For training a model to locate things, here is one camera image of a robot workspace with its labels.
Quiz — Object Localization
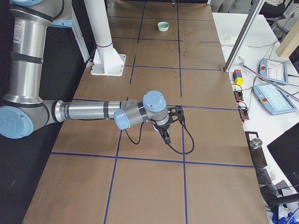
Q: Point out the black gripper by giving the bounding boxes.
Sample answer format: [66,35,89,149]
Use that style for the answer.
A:
[156,105,185,144]

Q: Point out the light green plastic bowl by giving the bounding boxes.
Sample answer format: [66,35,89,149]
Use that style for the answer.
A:
[157,21,170,32]

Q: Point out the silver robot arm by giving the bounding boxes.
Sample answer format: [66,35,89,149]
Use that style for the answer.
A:
[0,0,185,145]

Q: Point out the black orange connector block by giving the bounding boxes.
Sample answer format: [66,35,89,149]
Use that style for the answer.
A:
[234,90,244,102]

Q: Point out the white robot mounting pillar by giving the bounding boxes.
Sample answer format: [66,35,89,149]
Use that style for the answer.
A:
[84,0,126,77]

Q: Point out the steel metal cup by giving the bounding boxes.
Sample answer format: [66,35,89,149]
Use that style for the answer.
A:
[249,138,263,149]

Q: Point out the red blue yellow blocks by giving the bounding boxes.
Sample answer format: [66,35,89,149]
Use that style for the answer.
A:
[233,69,243,85]

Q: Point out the black flat plate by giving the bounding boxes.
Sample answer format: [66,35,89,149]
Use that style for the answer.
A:
[245,131,267,168]

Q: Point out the near blue teach pendant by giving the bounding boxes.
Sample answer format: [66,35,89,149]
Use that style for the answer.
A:
[253,84,297,115]

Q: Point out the blue teach pendant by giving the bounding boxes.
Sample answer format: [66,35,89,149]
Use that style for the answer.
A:
[258,58,289,85]
[253,84,297,115]

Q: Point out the far blue teach pendant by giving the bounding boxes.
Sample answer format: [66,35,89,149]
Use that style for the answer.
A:
[258,58,289,85]

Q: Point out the wooden board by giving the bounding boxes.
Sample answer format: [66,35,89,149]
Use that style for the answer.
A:
[276,16,299,57]

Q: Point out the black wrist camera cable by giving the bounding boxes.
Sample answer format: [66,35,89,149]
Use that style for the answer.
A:
[123,120,195,155]

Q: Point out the aluminium frame post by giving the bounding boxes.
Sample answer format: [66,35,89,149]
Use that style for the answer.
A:
[223,0,265,72]

